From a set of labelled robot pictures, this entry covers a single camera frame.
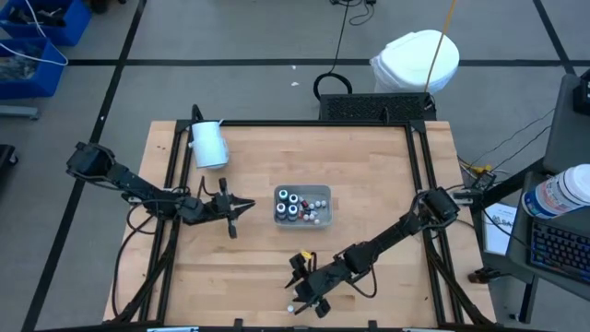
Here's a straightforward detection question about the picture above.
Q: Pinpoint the yellow hanging cable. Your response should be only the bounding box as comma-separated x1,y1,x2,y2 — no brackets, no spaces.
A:
423,0,458,93

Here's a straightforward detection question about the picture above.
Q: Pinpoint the black coiled floor cable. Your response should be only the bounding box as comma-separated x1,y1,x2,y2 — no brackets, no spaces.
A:
313,0,354,103

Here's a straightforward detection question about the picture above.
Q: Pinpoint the dark desk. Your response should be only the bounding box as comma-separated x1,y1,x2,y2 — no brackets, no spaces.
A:
504,171,590,324

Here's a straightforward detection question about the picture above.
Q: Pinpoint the grey side table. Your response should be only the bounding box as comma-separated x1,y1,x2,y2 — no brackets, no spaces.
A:
542,72,590,175

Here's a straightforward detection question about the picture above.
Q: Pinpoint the black aluminium table frame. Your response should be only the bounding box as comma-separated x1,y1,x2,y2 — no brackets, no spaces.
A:
110,103,494,332

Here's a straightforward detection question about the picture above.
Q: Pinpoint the black chair base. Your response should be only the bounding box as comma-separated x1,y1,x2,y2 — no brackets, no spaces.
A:
0,143,19,186

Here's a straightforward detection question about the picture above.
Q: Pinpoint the blue storage bin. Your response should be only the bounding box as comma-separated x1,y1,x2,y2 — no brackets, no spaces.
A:
0,0,92,47
0,37,69,101

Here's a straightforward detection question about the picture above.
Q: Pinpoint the black backlit keyboard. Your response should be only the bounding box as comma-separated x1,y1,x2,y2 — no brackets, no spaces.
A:
526,216,590,286

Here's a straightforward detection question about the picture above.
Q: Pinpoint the grey plastic bin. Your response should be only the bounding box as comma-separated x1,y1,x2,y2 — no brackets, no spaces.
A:
273,184,334,230

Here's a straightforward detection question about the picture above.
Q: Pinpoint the black floor clamp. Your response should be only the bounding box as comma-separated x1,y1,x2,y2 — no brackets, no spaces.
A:
467,267,513,285

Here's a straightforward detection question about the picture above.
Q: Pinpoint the white paper sheet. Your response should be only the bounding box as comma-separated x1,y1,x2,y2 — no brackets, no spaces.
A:
481,201,521,257

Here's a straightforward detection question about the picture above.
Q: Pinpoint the white wipes canister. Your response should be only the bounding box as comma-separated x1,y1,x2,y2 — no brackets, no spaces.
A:
521,163,590,220

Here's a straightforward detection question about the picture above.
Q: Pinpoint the black vented box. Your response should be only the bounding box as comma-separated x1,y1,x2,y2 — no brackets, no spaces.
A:
318,91,437,124

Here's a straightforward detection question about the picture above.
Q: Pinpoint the black cable bundle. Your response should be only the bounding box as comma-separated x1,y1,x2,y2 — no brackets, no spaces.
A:
329,0,378,27

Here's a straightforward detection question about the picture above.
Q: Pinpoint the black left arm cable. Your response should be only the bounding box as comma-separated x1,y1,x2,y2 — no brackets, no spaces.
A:
112,206,156,319

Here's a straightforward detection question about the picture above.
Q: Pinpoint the white cable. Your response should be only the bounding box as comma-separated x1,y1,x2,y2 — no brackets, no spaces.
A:
0,0,69,67

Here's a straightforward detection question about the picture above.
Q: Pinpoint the grey metal bar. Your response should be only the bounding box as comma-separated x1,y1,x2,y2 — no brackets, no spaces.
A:
0,105,41,121

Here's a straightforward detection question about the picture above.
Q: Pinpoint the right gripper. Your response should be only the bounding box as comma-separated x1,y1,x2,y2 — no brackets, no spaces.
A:
284,252,355,320

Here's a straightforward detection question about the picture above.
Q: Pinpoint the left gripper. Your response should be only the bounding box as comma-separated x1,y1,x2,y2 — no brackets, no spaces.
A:
190,177,256,240

